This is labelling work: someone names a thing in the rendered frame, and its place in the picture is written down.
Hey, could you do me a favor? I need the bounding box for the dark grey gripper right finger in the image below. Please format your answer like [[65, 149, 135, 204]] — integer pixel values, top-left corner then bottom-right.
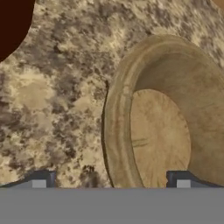
[[165, 170, 224, 189]]

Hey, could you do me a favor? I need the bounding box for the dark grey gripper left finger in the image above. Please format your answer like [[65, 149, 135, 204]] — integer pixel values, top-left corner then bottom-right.
[[0, 170, 57, 189]]

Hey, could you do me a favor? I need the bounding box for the dark brown round bowl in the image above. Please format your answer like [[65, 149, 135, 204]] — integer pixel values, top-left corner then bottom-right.
[[0, 0, 37, 63]]

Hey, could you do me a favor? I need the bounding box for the tan wooden bowl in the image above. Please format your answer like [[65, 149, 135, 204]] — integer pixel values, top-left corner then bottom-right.
[[101, 34, 224, 189]]

